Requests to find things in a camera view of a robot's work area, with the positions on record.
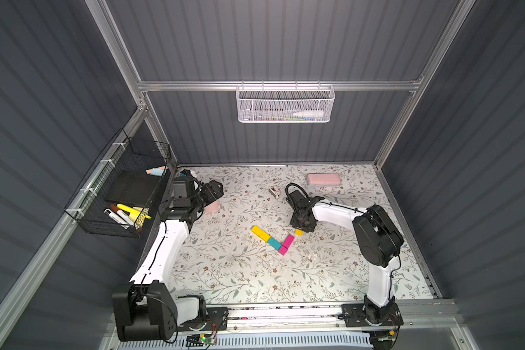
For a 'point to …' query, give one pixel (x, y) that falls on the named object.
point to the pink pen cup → (212, 207)
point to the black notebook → (134, 187)
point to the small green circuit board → (204, 339)
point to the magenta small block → (283, 249)
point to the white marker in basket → (116, 217)
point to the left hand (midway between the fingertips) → (215, 189)
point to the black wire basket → (85, 208)
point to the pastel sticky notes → (156, 171)
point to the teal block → (274, 243)
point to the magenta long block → (289, 240)
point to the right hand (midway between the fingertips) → (296, 227)
